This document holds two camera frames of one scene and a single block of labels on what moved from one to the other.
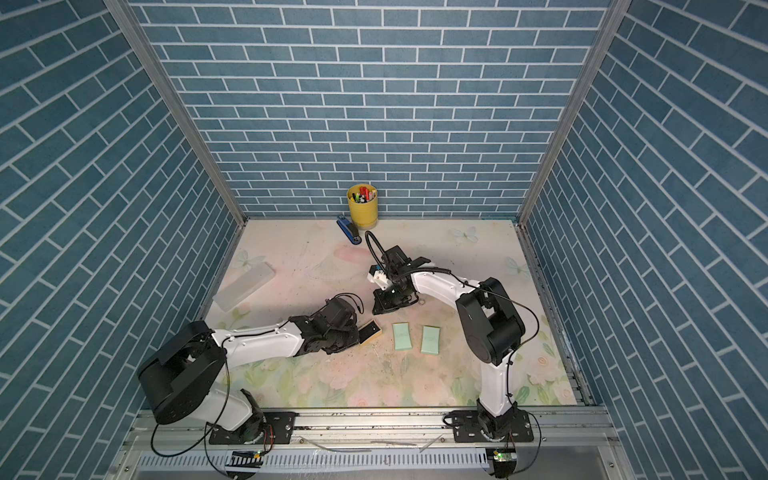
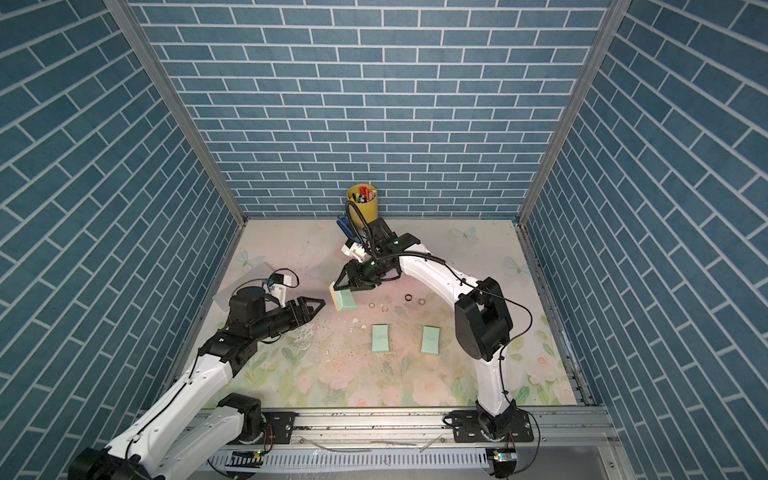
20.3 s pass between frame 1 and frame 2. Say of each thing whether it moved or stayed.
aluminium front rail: stayed
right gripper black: moved
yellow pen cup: stayed
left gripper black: moved
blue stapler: stayed
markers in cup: stayed
